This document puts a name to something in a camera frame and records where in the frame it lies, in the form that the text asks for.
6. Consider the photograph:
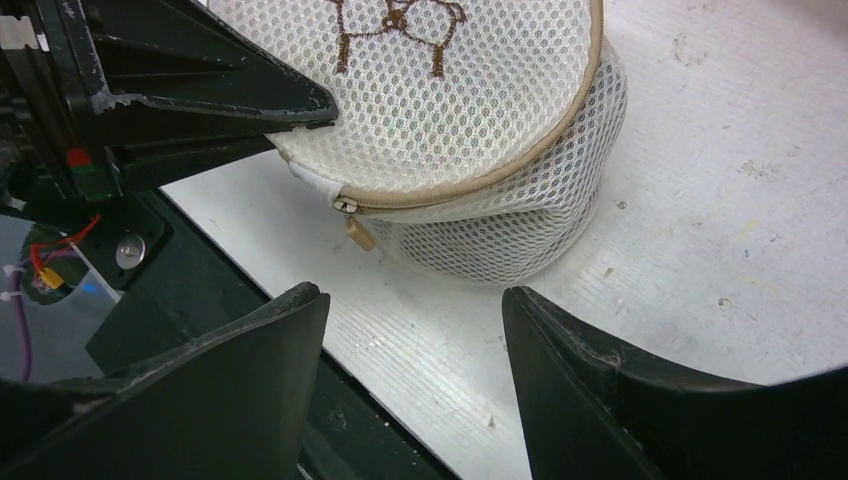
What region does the round white mesh laundry bag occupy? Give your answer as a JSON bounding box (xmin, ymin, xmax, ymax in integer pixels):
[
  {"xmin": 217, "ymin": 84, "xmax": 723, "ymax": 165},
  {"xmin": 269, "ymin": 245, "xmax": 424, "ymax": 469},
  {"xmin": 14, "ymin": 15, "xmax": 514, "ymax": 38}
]
[{"xmin": 209, "ymin": 1, "xmax": 627, "ymax": 284}]

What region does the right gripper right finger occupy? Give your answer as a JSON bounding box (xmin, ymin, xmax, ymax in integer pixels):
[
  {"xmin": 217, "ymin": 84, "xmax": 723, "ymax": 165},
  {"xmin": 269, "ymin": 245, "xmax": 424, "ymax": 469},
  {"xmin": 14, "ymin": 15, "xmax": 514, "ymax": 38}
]
[{"xmin": 502, "ymin": 287, "xmax": 847, "ymax": 479}]

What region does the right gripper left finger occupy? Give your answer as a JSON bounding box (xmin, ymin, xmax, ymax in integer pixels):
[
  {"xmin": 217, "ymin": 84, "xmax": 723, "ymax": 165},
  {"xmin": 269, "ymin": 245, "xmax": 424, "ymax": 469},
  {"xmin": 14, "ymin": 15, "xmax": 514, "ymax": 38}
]
[{"xmin": 1, "ymin": 282, "xmax": 330, "ymax": 479}]

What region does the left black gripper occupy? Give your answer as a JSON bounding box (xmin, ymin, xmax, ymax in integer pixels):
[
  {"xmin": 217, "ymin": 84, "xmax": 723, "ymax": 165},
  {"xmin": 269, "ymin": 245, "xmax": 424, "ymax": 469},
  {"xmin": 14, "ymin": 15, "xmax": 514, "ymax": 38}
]
[{"xmin": 1, "ymin": 1, "xmax": 339, "ymax": 209}]

